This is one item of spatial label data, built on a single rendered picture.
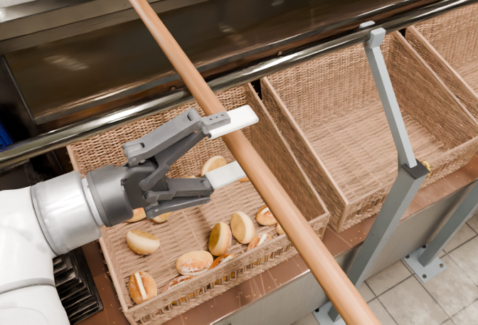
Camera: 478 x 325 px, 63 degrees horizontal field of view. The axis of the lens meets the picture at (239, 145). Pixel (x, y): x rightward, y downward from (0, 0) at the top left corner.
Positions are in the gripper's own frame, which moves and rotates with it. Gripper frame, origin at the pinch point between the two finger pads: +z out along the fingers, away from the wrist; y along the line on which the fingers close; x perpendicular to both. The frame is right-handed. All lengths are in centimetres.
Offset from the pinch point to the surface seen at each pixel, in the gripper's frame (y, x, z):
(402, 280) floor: 120, 5, 75
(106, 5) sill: 4, -53, -6
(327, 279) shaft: -0.4, 21.6, -0.5
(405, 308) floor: 120, 14, 68
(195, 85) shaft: -0.8, -13.8, -0.6
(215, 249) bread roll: 56, -13, 0
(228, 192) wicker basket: 61, -32, 13
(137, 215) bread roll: 57, -34, -15
